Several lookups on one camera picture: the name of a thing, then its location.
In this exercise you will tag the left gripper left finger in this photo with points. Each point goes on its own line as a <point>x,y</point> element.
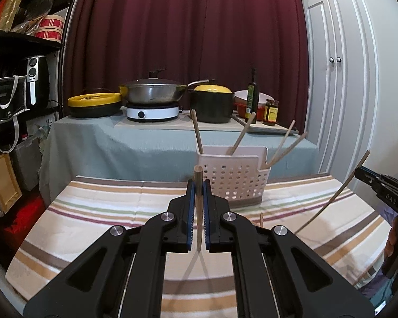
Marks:
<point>122,273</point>

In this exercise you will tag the white induction cooker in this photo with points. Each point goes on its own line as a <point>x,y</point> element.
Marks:
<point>152,113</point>

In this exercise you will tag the white perforated utensil holder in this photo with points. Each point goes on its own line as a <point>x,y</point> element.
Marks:
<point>239,178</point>

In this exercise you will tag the grey blue tablecloth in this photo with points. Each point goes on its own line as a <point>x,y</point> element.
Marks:
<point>98,148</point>

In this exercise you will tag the person right hand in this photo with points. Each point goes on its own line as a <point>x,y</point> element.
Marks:
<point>393,238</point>

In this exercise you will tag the yellow lid electric cooker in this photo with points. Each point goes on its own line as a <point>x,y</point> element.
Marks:
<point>94,105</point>

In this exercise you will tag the black pot yellow lid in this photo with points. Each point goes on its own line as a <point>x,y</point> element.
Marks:
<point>212,103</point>

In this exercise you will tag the black air fryer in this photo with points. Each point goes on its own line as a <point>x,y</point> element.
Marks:
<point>37,83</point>

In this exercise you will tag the steel wok with lid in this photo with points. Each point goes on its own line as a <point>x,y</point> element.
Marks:
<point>154,90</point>

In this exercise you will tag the dark red curtain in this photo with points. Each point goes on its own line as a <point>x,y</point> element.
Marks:
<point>112,42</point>

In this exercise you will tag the white wardrobe doors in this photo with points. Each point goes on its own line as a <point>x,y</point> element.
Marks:
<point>343,83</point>

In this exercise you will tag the red striped round box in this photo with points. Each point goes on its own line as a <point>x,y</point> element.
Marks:
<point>51,28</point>

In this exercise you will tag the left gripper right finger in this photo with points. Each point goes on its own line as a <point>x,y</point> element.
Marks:
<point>275,273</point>

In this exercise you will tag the dark olive oil bottle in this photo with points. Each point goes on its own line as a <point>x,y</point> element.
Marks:
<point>252,96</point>

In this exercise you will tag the black white tote bag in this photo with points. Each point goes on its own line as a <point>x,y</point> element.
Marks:
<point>12,103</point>

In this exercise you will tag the wooden chopstick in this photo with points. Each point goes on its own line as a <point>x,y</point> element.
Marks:
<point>198,177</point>
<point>231,150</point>
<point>286,152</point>
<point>337,193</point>
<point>287,134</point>
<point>261,220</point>
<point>197,130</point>

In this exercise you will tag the sauce jar yellow label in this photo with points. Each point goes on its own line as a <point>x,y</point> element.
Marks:
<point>271,112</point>

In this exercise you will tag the black storage shelf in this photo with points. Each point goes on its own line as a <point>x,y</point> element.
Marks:
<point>18,22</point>

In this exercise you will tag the grey cutting board tray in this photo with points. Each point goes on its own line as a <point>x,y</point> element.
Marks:
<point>261,128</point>

